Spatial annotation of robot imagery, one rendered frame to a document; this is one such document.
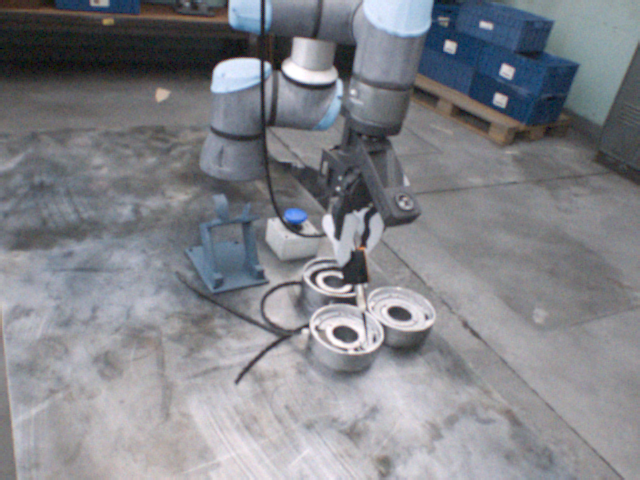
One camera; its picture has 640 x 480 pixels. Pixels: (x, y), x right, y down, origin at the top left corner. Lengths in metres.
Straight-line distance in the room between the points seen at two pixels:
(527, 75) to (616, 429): 2.79
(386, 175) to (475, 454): 0.36
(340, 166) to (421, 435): 0.35
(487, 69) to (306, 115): 3.49
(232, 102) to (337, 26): 0.49
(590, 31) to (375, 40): 4.62
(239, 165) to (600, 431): 1.50
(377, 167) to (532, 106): 3.74
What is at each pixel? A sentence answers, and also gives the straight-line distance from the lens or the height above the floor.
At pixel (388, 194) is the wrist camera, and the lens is 0.69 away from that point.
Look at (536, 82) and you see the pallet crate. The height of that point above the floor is 0.45.
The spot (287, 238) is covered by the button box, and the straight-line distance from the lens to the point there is 1.00.
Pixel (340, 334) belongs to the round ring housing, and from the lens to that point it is 0.87.
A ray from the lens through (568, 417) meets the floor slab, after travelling 2.18.
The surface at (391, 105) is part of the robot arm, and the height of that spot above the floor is 1.16.
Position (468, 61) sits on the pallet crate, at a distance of 4.80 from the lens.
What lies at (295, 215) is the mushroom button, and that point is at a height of 0.87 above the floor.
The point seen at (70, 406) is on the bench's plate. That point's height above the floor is 0.80.
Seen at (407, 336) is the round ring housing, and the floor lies 0.83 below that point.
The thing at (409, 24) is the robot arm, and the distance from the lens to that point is 0.68.
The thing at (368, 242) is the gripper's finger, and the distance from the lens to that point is 0.80.
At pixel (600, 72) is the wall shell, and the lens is 5.17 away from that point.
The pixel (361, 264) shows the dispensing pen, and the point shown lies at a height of 0.94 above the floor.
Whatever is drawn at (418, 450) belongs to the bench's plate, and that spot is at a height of 0.80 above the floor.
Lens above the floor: 1.36
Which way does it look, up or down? 31 degrees down
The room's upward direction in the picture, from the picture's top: 10 degrees clockwise
